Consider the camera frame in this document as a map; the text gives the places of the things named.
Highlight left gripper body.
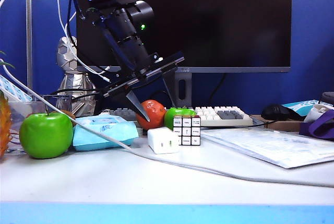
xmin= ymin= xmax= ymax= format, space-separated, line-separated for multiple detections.
xmin=101 ymin=50 xmax=185 ymax=98

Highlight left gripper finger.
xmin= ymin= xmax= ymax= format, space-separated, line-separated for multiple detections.
xmin=162 ymin=74 xmax=176 ymax=108
xmin=126 ymin=90 xmax=151 ymax=123

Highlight white charging block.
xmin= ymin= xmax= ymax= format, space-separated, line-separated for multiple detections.
xmin=147 ymin=126 xmax=180 ymax=155

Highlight grey monitor stand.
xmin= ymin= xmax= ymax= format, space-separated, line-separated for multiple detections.
xmin=172 ymin=72 xmax=193 ymax=109

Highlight orange fruit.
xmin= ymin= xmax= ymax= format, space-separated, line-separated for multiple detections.
xmin=135 ymin=99 xmax=167 ymax=131

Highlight small green apple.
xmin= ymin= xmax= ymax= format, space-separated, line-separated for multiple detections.
xmin=164 ymin=107 xmax=197 ymax=131

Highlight light blue wipes pack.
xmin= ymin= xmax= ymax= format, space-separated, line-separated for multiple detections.
xmin=72 ymin=115 xmax=140 ymax=152

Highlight Rubik's cube white stickers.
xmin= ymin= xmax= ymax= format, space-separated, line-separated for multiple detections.
xmin=172 ymin=115 xmax=202 ymax=147

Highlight beige and grey keyboard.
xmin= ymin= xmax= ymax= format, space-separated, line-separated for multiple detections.
xmin=103 ymin=105 xmax=254 ymax=127

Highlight silver figurine bust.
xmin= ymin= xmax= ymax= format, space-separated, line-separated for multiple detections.
xmin=55 ymin=36 xmax=98 ymax=117

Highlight brown kiwi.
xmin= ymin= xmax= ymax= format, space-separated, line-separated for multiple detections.
xmin=51 ymin=109 xmax=77 ymax=127

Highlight black computer monitor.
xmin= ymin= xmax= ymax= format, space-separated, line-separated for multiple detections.
xmin=76 ymin=0 xmax=292 ymax=74

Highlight large green apple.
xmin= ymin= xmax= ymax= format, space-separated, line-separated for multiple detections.
xmin=19 ymin=111 xmax=74 ymax=160

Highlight black computer mouse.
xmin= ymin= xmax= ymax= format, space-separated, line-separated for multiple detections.
xmin=261 ymin=103 xmax=292 ymax=121

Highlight clear acrylic box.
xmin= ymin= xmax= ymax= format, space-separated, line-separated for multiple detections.
xmin=7 ymin=94 xmax=74 ymax=131

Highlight clear document folder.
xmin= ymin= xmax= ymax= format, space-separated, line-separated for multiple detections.
xmin=200 ymin=127 xmax=334 ymax=169

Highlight brown cardboard box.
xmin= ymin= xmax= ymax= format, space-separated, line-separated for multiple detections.
xmin=249 ymin=114 xmax=308 ymax=132

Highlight blue white patterned box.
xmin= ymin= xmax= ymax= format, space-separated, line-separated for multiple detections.
xmin=0 ymin=74 xmax=34 ymax=102

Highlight yellow orange pineapple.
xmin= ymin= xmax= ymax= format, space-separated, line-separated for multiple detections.
xmin=0 ymin=90 xmax=14 ymax=159

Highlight green leaf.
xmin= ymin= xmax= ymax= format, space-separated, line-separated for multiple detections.
xmin=0 ymin=50 xmax=16 ymax=69

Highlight grey felt sleeve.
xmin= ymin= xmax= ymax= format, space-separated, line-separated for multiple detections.
xmin=319 ymin=91 xmax=334 ymax=105

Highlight thin black mouse cable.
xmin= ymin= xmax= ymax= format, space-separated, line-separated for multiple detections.
xmin=246 ymin=120 xmax=278 ymax=128

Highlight grey partition post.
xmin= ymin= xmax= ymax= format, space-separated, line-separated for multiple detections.
xmin=26 ymin=0 xmax=34 ymax=94

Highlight thick white power cable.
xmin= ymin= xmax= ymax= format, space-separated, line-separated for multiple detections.
xmin=0 ymin=58 xmax=334 ymax=188

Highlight white bag purple strap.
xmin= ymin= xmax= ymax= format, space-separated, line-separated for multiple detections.
xmin=299 ymin=103 xmax=334 ymax=142

